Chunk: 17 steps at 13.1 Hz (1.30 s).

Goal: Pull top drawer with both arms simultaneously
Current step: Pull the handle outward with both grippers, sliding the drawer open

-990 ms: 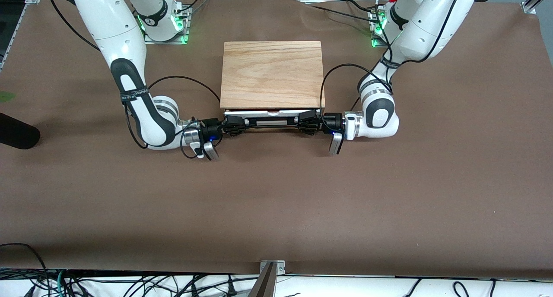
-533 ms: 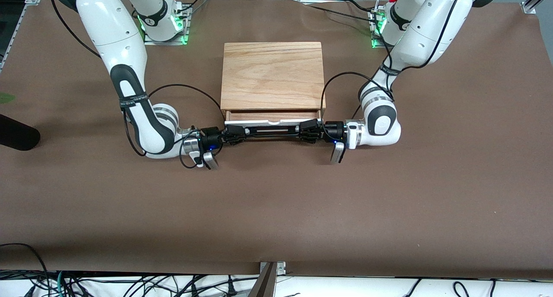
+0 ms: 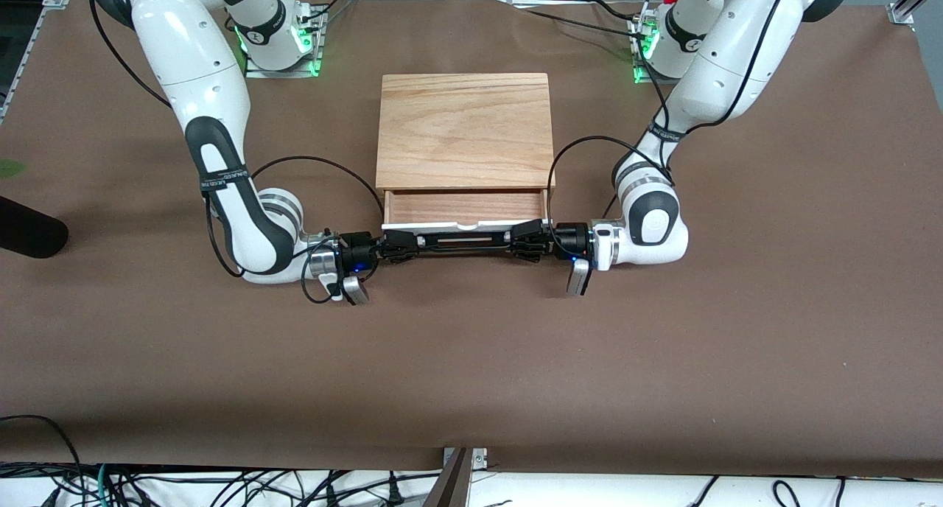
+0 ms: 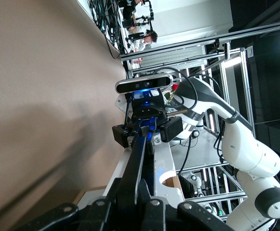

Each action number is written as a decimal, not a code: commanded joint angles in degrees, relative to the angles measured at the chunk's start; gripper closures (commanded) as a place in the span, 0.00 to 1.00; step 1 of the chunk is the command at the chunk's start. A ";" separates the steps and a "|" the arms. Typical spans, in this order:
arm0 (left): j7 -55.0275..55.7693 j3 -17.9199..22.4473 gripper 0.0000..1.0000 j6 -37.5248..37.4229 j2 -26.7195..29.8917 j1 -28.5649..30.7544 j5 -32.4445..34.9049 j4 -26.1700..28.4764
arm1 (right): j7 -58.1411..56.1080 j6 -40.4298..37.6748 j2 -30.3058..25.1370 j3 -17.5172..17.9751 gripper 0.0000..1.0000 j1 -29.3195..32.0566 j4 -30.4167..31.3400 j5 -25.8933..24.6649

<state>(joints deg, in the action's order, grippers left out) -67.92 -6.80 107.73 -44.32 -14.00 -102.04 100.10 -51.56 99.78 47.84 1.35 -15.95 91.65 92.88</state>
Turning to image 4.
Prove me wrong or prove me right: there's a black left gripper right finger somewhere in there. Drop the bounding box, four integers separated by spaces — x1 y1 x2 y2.
136 179 237 231

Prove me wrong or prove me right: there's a person in black shirt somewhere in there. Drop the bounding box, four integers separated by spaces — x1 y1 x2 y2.
117 0 143 20

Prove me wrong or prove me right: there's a grey frame-mounted camera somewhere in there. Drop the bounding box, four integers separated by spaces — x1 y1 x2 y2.
222 42 231 61

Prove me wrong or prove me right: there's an aluminium profile frame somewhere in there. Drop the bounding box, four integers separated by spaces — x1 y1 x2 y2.
120 19 280 217

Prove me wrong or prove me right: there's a grey slatted panel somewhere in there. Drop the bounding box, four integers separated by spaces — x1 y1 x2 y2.
140 45 208 71

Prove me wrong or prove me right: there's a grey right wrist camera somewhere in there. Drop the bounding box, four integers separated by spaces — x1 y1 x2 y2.
115 74 174 94

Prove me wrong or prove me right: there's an artificial red rose stem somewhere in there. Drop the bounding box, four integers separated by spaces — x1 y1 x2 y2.
163 83 180 106

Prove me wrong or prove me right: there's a black handheld rig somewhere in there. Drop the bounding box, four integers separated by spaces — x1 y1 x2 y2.
122 0 155 40

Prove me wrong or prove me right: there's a white LED light bar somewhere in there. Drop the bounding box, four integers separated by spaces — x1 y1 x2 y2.
220 55 242 69

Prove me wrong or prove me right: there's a black looped cable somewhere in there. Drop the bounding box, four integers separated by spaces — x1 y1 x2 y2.
103 33 122 60

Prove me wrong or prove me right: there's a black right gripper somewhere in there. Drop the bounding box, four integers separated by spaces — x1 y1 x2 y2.
112 89 184 154

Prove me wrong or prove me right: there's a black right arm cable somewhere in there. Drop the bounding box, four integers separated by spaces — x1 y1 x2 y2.
152 66 199 114

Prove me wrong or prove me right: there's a person with black hair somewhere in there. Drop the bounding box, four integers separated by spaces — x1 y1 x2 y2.
129 25 159 52

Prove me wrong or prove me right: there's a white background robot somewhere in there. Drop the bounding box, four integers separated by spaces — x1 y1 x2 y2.
178 168 227 217

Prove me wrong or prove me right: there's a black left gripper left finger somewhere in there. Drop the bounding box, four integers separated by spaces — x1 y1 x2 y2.
12 178 137 231

